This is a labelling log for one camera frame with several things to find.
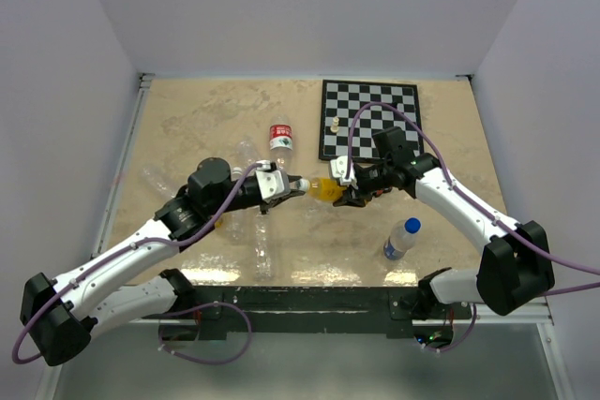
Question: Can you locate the yellow tea bottle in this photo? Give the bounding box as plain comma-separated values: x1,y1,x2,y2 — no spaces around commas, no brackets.
299,177,346,203

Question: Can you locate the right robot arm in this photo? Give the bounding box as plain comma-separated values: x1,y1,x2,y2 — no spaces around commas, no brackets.
329,127,555,319

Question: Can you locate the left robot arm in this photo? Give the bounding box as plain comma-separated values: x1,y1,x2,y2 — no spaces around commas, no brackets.
12,157,309,366

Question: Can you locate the clear bottle white cap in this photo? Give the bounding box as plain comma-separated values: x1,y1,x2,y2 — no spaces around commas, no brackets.
230,137,261,244

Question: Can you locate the red label clear bottle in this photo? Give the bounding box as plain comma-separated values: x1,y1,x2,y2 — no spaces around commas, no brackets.
269,114,293,171

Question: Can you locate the long clear crushed bottle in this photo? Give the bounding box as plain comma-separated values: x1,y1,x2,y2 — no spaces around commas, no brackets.
254,215,275,281

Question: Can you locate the blue cap Pepsi bottle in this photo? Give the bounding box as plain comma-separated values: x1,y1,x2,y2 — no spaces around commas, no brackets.
382,217,421,260

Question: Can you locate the clear bottle far left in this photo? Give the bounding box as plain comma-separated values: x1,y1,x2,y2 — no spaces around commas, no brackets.
141,165,178,199

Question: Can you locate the cartoon fridge magnet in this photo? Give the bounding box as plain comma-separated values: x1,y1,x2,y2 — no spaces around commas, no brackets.
372,187,393,198

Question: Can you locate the white chess piece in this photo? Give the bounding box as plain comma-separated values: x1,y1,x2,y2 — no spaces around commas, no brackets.
330,116,339,134

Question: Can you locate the black white chessboard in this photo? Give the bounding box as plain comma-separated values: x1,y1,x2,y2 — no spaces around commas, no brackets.
319,80,424,163

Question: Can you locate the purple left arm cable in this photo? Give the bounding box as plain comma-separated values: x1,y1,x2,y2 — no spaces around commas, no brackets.
11,161,278,363

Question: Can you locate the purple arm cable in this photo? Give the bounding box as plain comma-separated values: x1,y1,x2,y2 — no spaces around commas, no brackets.
11,161,278,363
344,102,600,298

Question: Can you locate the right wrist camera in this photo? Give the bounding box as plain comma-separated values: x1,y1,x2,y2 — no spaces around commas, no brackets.
329,156,356,186

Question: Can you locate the black base frame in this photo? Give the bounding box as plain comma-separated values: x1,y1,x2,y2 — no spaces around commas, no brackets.
159,269,472,341

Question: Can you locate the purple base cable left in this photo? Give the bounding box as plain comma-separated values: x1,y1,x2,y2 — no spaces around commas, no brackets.
157,301,254,364

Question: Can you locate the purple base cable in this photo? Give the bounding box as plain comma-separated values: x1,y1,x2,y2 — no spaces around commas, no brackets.
157,301,254,364
419,304,478,354

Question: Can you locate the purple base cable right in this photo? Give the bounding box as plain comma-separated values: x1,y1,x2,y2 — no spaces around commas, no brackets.
419,304,478,354

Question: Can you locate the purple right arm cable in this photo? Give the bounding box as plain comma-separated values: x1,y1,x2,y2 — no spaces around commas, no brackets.
344,102,600,298

